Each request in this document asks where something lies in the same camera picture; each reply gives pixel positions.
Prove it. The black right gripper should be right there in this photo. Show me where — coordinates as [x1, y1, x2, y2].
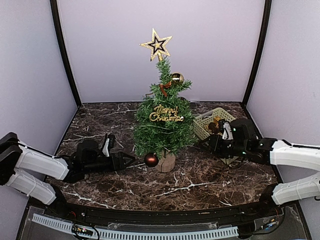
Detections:
[198, 134, 249, 159]

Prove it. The beige plastic basket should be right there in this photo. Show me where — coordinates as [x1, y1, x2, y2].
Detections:
[193, 107, 236, 140]

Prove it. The brown bauble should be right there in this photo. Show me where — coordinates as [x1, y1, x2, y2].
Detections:
[144, 152, 159, 168]

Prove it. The small green christmas tree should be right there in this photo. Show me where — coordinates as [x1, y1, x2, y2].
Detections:
[133, 57, 197, 173]

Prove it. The gold Merry Christmas sign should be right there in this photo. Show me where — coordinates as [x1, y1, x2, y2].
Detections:
[149, 104, 184, 122]

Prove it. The brown ribbon bow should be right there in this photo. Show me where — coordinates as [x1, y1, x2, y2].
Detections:
[158, 81, 172, 97]

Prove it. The shiny gold bauble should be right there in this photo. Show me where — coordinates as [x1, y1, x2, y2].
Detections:
[171, 72, 185, 86]

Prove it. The gold star tree topper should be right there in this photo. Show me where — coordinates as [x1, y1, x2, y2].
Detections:
[139, 28, 173, 62]

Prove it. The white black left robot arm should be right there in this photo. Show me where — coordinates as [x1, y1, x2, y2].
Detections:
[0, 132, 136, 218]

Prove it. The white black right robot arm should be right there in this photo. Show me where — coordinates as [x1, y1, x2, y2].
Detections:
[199, 118, 320, 217]

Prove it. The brown pine cone ornament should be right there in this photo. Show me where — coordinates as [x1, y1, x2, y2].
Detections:
[208, 122, 220, 134]

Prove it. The gold gift box ornament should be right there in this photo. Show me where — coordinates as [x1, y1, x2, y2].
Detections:
[213, 116, 222, 126]

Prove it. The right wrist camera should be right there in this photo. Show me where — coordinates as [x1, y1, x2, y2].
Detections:
[218, 119, 234, 140]

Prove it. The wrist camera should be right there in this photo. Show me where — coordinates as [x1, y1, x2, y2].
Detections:
[218, 119, 234, 140]
[101, 134, 116, 157]

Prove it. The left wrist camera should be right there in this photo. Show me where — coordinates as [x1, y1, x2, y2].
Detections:
[101, 134, 116, 157]

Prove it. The black front rail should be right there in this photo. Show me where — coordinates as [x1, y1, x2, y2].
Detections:
[44, 197, 283, 228]

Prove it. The grey slotted cable duct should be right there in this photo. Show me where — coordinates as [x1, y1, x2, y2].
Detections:
[31, 213, 239, 240]

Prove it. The right black frame post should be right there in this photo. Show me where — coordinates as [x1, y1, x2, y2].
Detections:
[242, 0, 272, 107]

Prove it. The black frame post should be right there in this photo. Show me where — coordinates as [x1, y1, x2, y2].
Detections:
[242, 0, 272, 107]
[49, 0, 82, 108]

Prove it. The left black frame post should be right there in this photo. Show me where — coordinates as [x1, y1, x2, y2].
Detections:
[49, 0, 82, 108]

